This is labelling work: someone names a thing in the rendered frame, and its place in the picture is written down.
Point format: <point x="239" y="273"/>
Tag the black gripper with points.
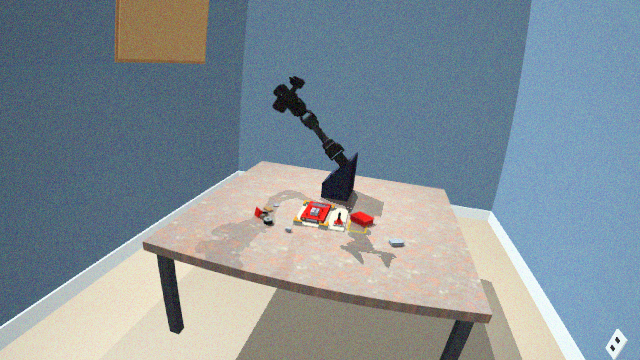
<point x="290" y="97"/>

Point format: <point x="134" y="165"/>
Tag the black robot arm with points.
<point x="330" y="146"/>

